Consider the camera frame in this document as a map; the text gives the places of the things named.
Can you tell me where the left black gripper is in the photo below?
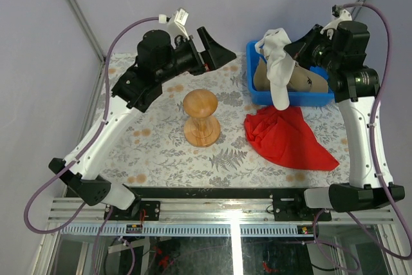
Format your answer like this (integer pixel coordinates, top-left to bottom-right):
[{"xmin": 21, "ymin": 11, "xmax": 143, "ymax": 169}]
[{"xmin": 155, "ymin": 25, "xmax": 235, "ymax": 83}]

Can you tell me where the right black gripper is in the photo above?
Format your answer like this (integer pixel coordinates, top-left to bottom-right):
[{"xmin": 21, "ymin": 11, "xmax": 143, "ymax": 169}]
[{"xmin": 284, "ymin": 24, "xmax": 341, "ymax": 73}]

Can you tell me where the white baseball cap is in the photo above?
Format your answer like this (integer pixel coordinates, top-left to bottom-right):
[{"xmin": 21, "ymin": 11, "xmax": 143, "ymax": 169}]
[{"xmin": 254, "ymin": 28, "xmax": 295, "ymax": 111}]

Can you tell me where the tan baseball cap with logo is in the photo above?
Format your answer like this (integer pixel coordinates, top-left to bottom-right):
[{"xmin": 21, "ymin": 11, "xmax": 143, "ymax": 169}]
[{"xmin": 287, "ymin": 65, "xmax": 328, "ymax": 93}]

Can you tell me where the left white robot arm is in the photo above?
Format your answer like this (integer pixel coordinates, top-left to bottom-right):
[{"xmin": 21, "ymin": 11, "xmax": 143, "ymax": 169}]
[{"xmin": 49, "ymin": 27, "xmax": 236, "ymax": 220}]

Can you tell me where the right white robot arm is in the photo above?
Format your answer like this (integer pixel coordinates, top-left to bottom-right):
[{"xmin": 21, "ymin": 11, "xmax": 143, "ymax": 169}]
[{"xmin": 284, "ymin": 21, "xmax": 405, "ymax": 220}]

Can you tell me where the blue plastic bin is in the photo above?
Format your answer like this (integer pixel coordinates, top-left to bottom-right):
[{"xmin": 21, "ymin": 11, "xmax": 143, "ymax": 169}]
[{"xmin": 246, "ymin": 41, "xmax": 334, "ymax": 108}]

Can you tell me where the red cloth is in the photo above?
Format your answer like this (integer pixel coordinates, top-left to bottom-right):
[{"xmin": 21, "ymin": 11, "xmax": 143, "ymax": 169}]
[{"xmin": 244, "ymin": 106, "xmax": 339, "ymax": 171}]

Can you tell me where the wooden hat stand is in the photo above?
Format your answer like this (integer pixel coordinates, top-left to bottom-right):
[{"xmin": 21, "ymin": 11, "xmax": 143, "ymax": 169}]
[{"xmin": 183, "ymin": 89, "xmax": 221, "ymax": 147}]

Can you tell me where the floral table mat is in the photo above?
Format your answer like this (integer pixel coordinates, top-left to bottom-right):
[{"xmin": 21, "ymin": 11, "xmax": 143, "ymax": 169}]
[{"xmin": 92, "ymin": 53, "xmax": 350, "ymax": 187}]

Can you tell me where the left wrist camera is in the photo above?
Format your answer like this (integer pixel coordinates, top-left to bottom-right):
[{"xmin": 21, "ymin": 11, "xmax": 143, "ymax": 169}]
[{"xmin": 167, "ymin": 8, "xmax": 189, "ymax": 39}]

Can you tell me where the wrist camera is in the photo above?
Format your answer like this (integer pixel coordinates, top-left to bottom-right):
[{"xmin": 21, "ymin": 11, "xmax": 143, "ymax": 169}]
[
  {"xmin": 167, "ymin": 8, "xmax": 189, "ymax": 39},
  {"xmin": 320, "ymin": 5, "xmax": 352, "ymax": 35}
]

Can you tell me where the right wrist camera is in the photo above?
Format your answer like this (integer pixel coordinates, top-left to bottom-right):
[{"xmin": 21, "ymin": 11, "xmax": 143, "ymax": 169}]
[{"xmin": 320, "ymin": 5, "xmax": 352, "ymax": 35}]

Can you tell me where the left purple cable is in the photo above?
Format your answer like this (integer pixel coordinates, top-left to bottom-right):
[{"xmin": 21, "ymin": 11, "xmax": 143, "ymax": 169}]
[{"xmin": 23, "ymin": 14, "xmax": 170, "ymax": 235}]

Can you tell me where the purple cable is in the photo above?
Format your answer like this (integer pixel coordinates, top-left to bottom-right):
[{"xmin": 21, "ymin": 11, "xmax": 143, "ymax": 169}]
[
  {"xmin": 23, "ymin": 14, "xmax": 170, "ymax": 235},
  {"xmin": 314, "ymin": 2, "xmax": 412, "ymax": 272}
]

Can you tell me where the left aluminium corner post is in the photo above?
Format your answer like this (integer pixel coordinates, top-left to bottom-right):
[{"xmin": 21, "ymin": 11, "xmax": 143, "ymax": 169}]
[{"xmin": 65, "ymin": 0, "xmax": 106, "ymax": 62}]

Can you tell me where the aluminium front rail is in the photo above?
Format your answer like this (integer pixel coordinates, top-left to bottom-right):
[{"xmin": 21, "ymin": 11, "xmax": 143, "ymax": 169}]
[{"xmin": 48, "ymin": 198, "xmax": 395, "ymax": 225}]

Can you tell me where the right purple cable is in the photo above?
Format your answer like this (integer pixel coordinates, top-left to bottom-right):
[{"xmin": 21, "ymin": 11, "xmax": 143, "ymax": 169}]
[{"xmin": 314, "ymin": 2, "xmax": 412, "ymax": 272}]

